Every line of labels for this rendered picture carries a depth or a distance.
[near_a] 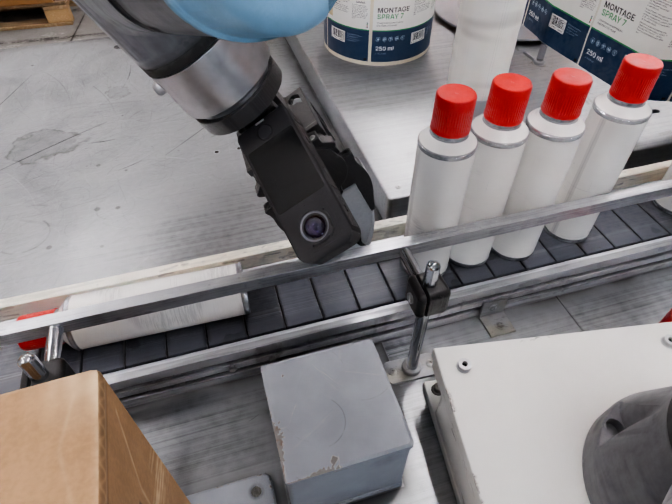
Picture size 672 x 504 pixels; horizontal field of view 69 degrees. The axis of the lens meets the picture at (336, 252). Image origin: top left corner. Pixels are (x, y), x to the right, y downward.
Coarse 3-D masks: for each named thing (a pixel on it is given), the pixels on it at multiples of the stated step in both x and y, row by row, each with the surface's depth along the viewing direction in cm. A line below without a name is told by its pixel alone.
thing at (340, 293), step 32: (608, 224) 58; (640, 224) 58; (544, 256) 55; (576, 256) 55; (288, 288) 52; (320, 288) 52; (352, 288) 52; (384, 288) 52; (224, 320) 49; (256, 320) 49; (288, 320) 49; (320, 320) 49; (0, 352) 46; (32, 352) 46; (64, 352) 46; (96, 352) 46; (128, 352) 46; (160, 352) 46; (192, 352) 48; (0, 384) 44
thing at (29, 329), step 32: (640, 192) 50; (480, 224) 46; (512, 224) 47; (544, 224) 48; (352, 256) 44; (384, 256) 45; (192, 288) 41; (224, 288) 41; (256, 288) 43; (32, 320) 39; (64, 320) 39; (96, 320) 40
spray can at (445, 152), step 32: (448, 96) 39; (448, 128) 40; (416, 160) 44; (448, 160) 41; (416, 192) 45; (448, 192) 44; (416, 224) 47; (448, 224) 47; (416, 256) 50; (448, 256) 51
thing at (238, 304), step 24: (240, 264) 47; (120, 288) 45; (144, 288) 45; (48, 312) 44; (168, 312) 45; (192, 312) 45; (216, 312) 46; (240, 312) 47; (72, 336) 43; (96, 336) 44; (120, 336) 45
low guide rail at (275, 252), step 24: (648, 168) 60; (288, 240) 52; (168, 264) 49; (192, 264) 49; (216, 264) 50; (264, 264) 52; (72, 288) 47; (96, 288) 47; (0, 312) 46; (24, 312) 47
